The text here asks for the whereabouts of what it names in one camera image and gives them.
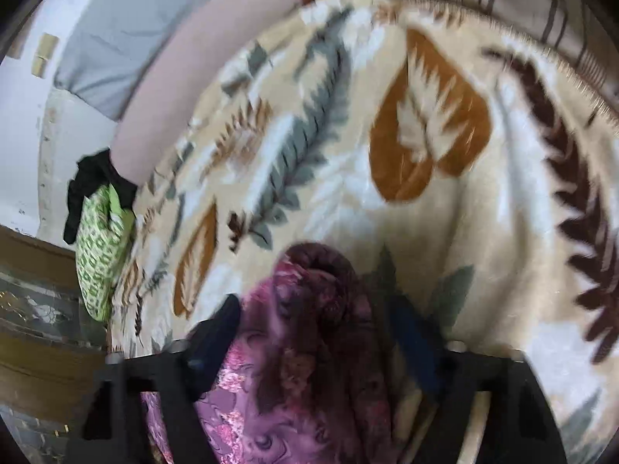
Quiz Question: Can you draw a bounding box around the brown wooden furniture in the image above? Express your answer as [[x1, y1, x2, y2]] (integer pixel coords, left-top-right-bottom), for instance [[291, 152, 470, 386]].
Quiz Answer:
[[1, 227, 106, 423]]

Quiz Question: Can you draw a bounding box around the light grey pillow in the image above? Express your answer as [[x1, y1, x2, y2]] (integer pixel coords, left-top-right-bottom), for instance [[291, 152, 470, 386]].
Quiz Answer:
[[55, 0, 205, 121]]

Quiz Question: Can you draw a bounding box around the purple floral garment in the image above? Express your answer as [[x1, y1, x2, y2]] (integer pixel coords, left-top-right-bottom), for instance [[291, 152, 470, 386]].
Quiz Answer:
[[142, 242, 427, 464]]

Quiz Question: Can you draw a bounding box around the beige leaf-pattern blanket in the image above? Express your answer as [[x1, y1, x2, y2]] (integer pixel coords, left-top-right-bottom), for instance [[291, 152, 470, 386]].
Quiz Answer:
[[110, 0, 618, 463]]

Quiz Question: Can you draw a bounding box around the black cloth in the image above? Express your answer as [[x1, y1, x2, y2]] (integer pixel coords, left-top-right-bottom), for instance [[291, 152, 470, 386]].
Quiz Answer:
[[63, 149, 137, 245]]

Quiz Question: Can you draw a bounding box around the white bed headboard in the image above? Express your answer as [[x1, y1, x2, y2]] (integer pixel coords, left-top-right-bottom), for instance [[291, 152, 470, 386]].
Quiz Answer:
[[1, 0, 115, 247]]

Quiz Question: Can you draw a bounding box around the pink bolster cushion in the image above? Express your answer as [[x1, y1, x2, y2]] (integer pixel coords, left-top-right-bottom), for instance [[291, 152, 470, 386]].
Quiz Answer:
[[110, 0, 304, 186]]

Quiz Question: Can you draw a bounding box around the green patterned pillow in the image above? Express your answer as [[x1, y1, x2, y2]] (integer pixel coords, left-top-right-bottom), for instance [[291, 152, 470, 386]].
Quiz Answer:
[[75, 184, 134, 322]]

